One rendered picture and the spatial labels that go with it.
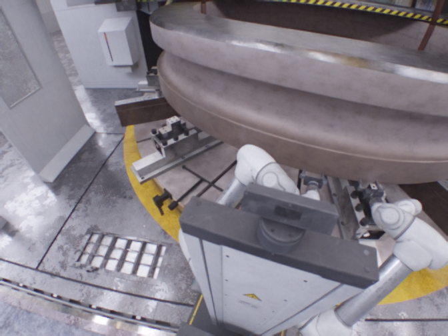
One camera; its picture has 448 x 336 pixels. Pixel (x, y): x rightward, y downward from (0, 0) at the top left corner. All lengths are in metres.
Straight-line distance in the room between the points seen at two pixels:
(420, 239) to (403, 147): 1.10
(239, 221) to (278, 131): 1.40
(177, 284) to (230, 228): 1.88
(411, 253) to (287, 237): 0.80
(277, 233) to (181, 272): 1.97
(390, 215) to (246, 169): 0.63
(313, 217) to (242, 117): 1.59
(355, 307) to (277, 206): 0.90
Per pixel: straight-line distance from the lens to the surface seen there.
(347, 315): 1.17
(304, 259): 0.37
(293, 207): 0.30
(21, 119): 3.55
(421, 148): 2.17
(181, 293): 2.19
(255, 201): 0.30
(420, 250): 1.07
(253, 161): 0.98
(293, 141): 1.69
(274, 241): 0.32
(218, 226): 0.37
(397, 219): 1.02
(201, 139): 2.72
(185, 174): 2.50
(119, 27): 4.95
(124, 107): 3.41
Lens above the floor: 2.11
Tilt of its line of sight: 45 degrees down
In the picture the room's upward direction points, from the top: straight up
